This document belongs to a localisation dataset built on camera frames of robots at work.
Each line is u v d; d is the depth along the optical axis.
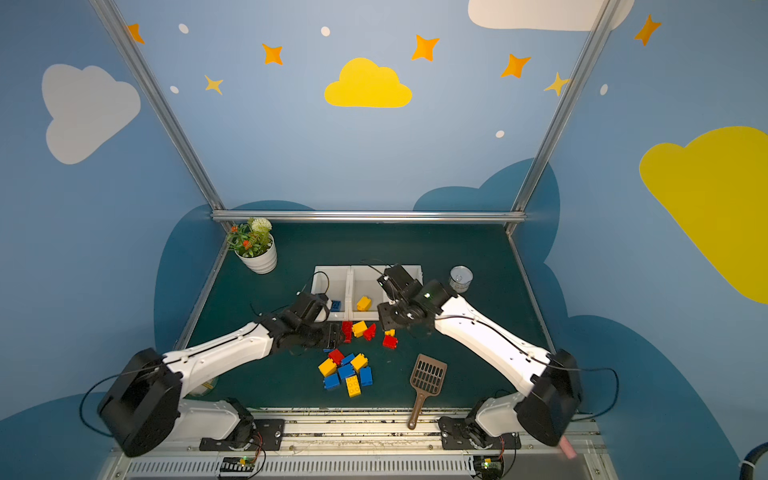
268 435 0.74
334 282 0.93
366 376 0.82
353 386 0.81
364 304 0.96
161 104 0.84
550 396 0.39
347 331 0.92
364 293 1.00
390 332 0.92
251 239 0.96
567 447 0.72
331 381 0.82
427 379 0.84
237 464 0.73
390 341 0.91
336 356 0.86
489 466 0.73
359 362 0.85
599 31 0.72
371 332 0.91
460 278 1.00
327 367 0.84
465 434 0.77
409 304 0.57
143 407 0.41
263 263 1.02
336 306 0.96
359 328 0.91
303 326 0.68
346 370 0.84
